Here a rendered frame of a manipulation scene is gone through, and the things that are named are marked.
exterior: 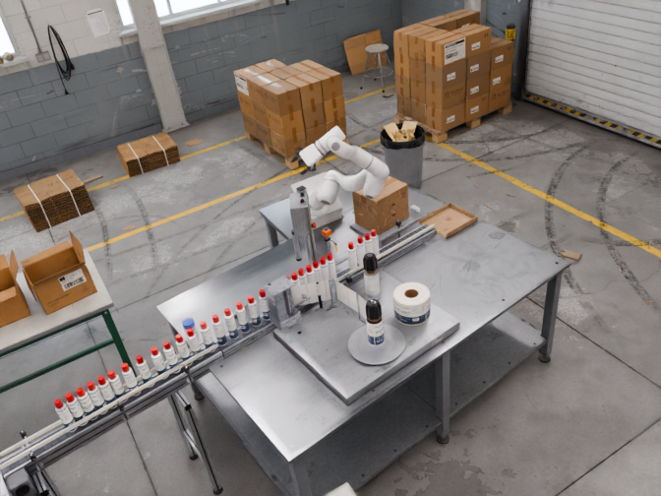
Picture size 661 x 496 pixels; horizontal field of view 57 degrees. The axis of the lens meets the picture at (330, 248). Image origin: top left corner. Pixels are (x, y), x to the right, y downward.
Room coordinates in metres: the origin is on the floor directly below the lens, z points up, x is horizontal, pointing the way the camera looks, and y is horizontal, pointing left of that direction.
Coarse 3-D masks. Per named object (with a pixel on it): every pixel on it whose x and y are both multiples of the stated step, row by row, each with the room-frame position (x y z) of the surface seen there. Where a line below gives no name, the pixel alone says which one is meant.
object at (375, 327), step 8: (368, 304) 2.33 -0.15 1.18; (376, 304) 2.32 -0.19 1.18; (368, 312) 2.32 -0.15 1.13; (376, 312) 2.30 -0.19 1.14; (368, 320) 2.34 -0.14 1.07; (376, 320) 2.31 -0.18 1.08; (368, 328) 2.32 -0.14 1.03; (376, 328) 2.30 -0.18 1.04; (368, 336) 2.33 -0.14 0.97; (376, 336) 2.30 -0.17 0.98; (384, 336) 2.33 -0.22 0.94; (376, 344) 2.30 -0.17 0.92; (384, 344) 2.32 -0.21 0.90
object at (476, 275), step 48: (288, 240) 3.52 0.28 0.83; (336, 240) 3.44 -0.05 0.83; (384, 240) 3.36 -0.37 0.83; (432, 240) 3.29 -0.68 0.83; (480, 240) 3.22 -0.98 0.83; (192, 288) 3.12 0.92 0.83; (240, 288) 3.05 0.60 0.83; (432, 288) 2.80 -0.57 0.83; (480, 288) 2.74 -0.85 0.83; (528, 288) 2.68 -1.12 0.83; (240, 384) 2.24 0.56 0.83; (288, 384) 2.19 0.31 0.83; (384, 384) 2.11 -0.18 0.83; (288, 432) 1.89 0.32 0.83
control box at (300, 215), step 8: (304, 192) 3.03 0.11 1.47; (296, 200) 2.95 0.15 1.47; (304, 200) 2.94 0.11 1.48; (296, 208) 2.87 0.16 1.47; (304, 208) 2.87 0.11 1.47; (296, 216) 2.87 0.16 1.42; (304, 216) 2.87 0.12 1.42; (296, 224) 2.87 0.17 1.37; (304, 224) 2.87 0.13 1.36; (296, 232) 2.87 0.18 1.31; (304, 232) 2.87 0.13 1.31
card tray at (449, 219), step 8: (440, 208) 3.61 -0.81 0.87; (448, 208) 3.65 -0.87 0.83; (456, 208) 3.61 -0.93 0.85; (432, 216) 3.57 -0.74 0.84; (440, 216) 3.57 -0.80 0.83; (448, 216) 3.55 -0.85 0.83; (456, 216) 3.54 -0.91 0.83; (464, 216) 3.52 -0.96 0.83; (472, 216) 3.48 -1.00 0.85; (440, 224) 3.46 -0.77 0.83; (448, 224) 3.44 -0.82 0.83; (456, 224) 3.43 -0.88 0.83; (464, 224) 3.38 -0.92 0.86; (440, 232) 3.36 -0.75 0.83; (448, 232) 3.30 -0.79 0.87
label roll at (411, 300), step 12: (396, 288) 2.61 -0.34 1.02; (408, 288) 2.59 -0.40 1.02; (420, 288) 2.58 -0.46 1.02; (396, 300) 2.51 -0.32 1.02; (408, 300) 2.49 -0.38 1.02; (420, 300) 2.48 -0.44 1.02; (396, 312) 2.51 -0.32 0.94; (408, 312) 2.46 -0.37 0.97; (420, 312) 2.45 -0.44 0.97; (408, 324) 2.46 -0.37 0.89
